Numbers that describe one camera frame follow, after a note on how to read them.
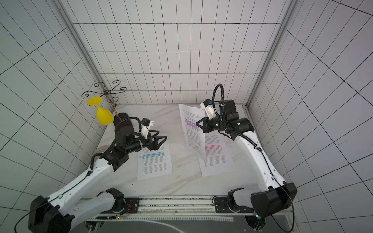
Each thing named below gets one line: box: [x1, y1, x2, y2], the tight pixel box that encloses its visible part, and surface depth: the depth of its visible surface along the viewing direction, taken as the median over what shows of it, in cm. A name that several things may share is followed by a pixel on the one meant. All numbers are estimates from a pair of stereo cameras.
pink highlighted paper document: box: [198, 131, 237, 178], surface depth 91 cm
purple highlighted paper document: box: [178, 103, 207, 162], surface depth 75 cm
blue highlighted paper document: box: [136, 137, 173, 182], surface depth 89 cm
